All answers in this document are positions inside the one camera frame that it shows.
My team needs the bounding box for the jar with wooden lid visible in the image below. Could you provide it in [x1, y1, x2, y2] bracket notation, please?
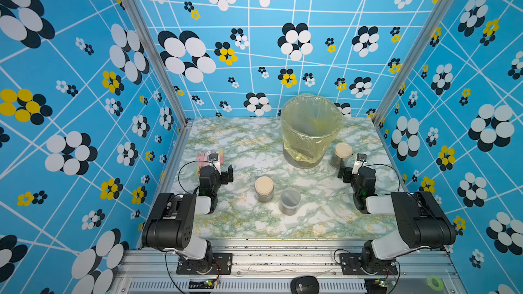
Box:
[254, 176, 275, 202]
[330, 142, 353, 169]

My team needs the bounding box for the left circuit board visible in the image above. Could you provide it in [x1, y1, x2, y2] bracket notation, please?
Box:
[188, 280, 219, 290]

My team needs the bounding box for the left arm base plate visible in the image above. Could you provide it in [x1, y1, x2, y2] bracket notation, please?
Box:
[176, 253, 234, 276]

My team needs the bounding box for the right circuit board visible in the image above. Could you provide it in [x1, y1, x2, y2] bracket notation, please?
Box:
[365, 280, 388, 294]

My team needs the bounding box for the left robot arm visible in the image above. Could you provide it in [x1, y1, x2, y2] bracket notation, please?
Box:
[142, 165, 234, 276]

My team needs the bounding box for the circuit board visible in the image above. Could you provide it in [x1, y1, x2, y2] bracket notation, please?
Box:
[188, 280, 219, 290]
[365, 280, 388, 294]

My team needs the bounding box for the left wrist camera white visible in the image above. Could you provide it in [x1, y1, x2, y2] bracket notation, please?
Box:
[207, 152, 221, 174]

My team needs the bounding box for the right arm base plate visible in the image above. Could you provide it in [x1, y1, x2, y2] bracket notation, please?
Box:
[339, 253, 399, 276]

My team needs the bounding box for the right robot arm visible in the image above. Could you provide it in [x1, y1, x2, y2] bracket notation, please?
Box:
[338, 166, 456, 275]

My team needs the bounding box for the clear plastic tea jar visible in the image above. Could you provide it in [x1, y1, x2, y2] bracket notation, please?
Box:
[279, 187, 301, 216]

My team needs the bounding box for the green tape roll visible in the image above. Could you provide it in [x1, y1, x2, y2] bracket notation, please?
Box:
[426, 275, 445, 292]

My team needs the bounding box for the pink card package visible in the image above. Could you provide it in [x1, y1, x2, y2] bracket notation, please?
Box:
[197, 150, 224, 168]

